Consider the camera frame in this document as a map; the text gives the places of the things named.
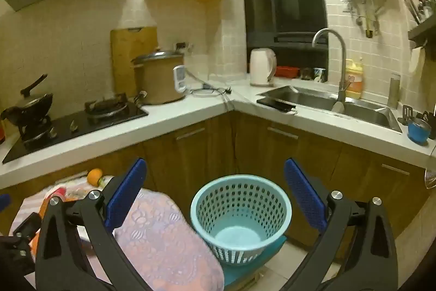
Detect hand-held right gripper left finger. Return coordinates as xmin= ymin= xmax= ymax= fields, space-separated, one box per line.
xmin=35 ymin=157 xmax=148 ymax=291

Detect white electric kettle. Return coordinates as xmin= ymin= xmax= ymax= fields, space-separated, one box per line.
xmin=250 ymin=48 xmax=277 ymax=87

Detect white plug-in timer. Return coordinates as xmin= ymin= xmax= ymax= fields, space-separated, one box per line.
xmin=173 ymin=65 xmax=187 ymax=94

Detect beige rice cooker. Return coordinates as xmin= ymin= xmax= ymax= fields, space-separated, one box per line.
xmin=131 ymin=50 xmax=186 ymax=105

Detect black gas stove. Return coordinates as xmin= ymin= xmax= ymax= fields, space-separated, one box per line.
xmin=2 ymin=92 xmax=149 ymax=165

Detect black utensil stand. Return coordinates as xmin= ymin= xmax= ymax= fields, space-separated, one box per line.
xmin=398 ymin=104 xmax=436 ymax=128

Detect orange peel cup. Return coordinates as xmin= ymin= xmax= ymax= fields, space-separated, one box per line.
xmin=87 ymin=168 xmax=104 ymax=188

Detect black flat tray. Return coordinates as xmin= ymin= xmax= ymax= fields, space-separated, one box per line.
xmin=256 ymin=97 xmax=296 ymax=113

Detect blue metal cup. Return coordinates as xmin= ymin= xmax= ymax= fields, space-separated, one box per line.
xmin=408 ymin=118 xmax=431 ymax=144

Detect red plastic box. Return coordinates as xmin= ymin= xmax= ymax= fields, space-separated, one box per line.
xmin=274 ymin=65 xmax=300 ymax=78

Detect stainless steel sink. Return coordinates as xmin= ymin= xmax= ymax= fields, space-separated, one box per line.
xmin=256 ymin=85 xmax=402 ymax=133

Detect metal strainer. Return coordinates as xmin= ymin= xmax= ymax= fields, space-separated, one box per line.
xmin=424 ymin=165 xmax=436 ymax=189

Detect black power cable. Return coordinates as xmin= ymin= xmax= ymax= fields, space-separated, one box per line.
xmin=189 ymin=71 xmax=234 ymax=97

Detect pink patterned tablecloth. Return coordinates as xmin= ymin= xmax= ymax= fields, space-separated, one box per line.
xmin=10 ymin=175 xmax=225 ymax=291

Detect wooden cutting board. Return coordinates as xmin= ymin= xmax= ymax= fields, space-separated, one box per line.
xmin=110 ymin=26 xmax=158 ymax=97

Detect water heater pipes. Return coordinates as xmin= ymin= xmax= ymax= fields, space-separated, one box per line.
xmin=342 ymin=0 xmax=387 ymax=38

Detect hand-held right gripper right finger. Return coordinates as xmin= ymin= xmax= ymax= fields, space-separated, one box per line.
xmin=284 ymin=158 xmax=398 ymax=291

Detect light blue perforated waste basket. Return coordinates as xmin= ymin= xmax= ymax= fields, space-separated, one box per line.
xmin=190 ymin=174 xmax=292 ymax=267

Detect steel gooseneck faucet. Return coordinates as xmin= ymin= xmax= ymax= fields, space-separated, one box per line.
xmin=311 ymin=28 xmax=348 ymax=104

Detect teal plastic stool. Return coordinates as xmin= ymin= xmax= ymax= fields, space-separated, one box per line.
xmin=223 ymin=236 xmax=287 ymax=288

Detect red paper cup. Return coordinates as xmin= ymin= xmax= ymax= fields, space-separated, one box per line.
xmin=49 ymin=187 xmax=68 ymax=201

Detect yellow dish soap bottle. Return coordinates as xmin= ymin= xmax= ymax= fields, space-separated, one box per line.
xmin=345 ymin=58 xmax=364 ymax=100

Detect black wok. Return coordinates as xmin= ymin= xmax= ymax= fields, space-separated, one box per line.
xmin=0 ymin=74 xmax=54 ymax=142

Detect wall shelf with utensils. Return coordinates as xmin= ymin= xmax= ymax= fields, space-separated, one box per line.
xmin=404 ymin=0 xmax=436 ymax=49

